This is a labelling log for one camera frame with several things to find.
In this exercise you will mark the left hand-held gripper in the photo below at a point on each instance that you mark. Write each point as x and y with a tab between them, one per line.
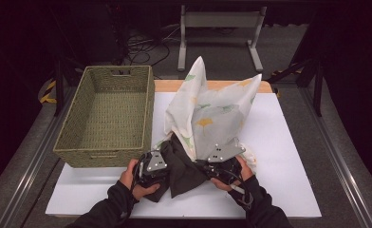
154	172

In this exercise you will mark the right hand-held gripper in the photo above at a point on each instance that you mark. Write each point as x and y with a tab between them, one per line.
223	164

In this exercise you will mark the white leaf-print mesh bag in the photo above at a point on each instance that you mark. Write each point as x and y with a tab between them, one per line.
212	110

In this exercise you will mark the green woven basket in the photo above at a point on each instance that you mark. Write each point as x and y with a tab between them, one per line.
111	120

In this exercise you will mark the person's right hand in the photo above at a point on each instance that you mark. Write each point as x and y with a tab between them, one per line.
245	172

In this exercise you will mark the person's left hand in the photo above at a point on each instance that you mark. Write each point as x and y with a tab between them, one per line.
127	177

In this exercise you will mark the white board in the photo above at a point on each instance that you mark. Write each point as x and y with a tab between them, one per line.
275	152

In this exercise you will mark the wooden table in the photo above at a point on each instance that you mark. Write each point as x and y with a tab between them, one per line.
171	86

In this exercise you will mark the black stand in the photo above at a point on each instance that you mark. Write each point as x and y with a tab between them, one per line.
59	88
317	85

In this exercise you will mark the yellow-black striped tape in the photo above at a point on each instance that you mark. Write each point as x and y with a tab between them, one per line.
49	91

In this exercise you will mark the grey metal stand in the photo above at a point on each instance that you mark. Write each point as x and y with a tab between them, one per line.
222	19

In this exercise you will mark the metal floor rail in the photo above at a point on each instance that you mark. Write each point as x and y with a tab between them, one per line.
339	164
32	164

